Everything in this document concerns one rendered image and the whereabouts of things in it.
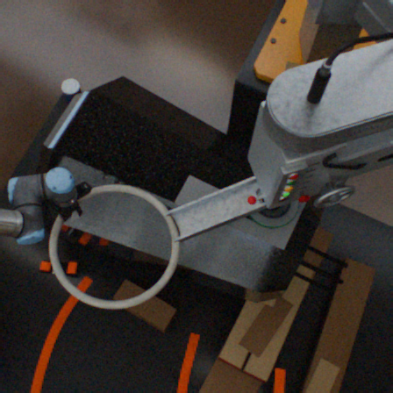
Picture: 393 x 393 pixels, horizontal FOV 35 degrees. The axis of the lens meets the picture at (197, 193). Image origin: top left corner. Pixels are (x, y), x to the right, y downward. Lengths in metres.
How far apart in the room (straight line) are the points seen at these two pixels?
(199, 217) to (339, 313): 1.09
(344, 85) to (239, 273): 1.07
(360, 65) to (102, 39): 2.29
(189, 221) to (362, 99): 0.92
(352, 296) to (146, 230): 1.17
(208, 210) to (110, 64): 1.61
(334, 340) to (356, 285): 0.30
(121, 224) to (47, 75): 1.41
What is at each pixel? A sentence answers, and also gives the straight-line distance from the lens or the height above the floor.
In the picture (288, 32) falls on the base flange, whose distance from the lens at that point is 2.95.
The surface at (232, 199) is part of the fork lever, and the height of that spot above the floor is 0.94.
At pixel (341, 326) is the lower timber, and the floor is 0.11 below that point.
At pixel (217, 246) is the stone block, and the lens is 2.54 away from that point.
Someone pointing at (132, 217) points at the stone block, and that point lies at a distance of 2.60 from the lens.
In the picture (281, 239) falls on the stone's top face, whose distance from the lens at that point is 2.49.
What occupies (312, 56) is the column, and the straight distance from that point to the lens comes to 2.79.
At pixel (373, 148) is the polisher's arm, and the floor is 1.36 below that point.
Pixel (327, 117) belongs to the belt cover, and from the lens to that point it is 1.73.
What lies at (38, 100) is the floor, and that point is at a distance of 3.71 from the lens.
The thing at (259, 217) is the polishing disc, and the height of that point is 0.83.
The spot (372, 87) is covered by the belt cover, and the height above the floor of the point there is 1.67.
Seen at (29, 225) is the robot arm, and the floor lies 1.22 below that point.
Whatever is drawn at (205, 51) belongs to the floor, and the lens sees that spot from 3.79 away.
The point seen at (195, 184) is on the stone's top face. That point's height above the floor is 0.80.
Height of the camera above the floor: 3.17
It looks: 70 degrees down
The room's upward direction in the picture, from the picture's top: 4 degrees clockwise
